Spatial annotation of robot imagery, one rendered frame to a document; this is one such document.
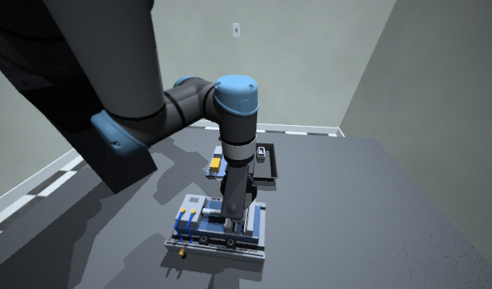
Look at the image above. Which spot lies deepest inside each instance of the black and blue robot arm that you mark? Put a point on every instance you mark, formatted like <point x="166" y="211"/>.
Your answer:
<point x="114" y="43"/>

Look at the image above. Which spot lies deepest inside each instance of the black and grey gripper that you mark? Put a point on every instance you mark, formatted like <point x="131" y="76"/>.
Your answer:
<point x="251" y="189"/>

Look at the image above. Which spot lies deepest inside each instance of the yellow block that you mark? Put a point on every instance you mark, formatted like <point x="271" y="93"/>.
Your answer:
<point x="215" y="165"/>

